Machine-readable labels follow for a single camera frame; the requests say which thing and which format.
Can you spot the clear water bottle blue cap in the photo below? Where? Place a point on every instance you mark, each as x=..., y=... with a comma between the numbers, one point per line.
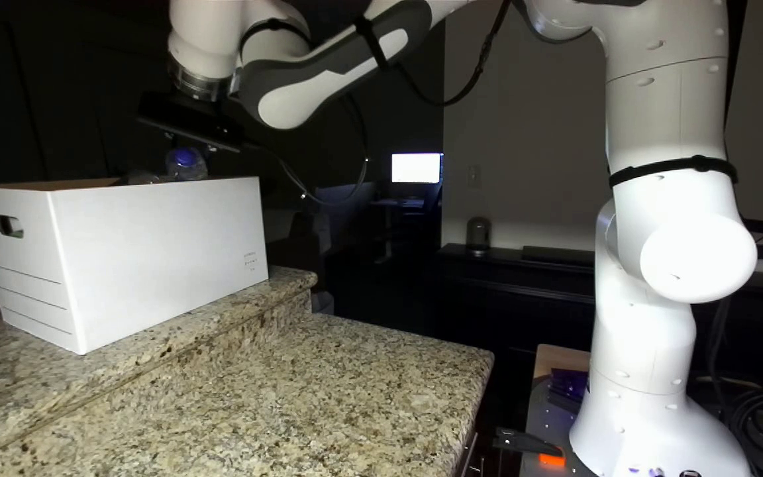
x=186, y=162

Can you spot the robot base table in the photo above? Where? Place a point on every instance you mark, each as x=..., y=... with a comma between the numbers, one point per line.
x=554, y=399

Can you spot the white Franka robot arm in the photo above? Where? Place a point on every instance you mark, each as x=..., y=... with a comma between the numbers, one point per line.
x=664, y=265

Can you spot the white cardboard box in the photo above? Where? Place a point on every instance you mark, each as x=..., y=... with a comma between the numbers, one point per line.
x=134, y=256

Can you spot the dark office chair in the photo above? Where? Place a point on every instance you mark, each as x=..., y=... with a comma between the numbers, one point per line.
x=342, y=215

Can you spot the lit computer monitor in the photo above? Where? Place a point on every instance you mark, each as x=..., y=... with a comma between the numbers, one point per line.
x=416, y=167

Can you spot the small dark speaker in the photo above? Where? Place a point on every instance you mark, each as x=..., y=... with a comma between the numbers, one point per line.
x=478, y=235

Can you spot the black low cabinet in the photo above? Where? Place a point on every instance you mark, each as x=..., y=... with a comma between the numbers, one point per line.
x=531, y=292

